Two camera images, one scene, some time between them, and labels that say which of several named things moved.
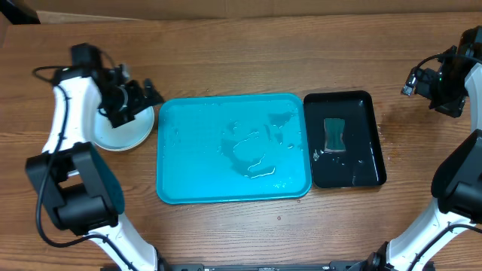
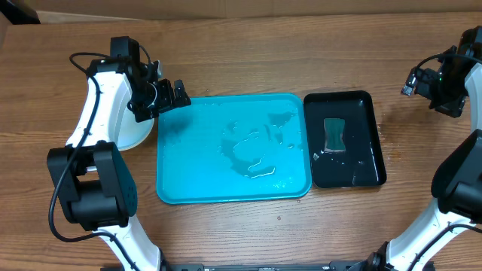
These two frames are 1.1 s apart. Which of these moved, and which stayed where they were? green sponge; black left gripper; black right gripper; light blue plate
Moved: black left gripper
Stayed: black right gripper; light blue plate; green sponge
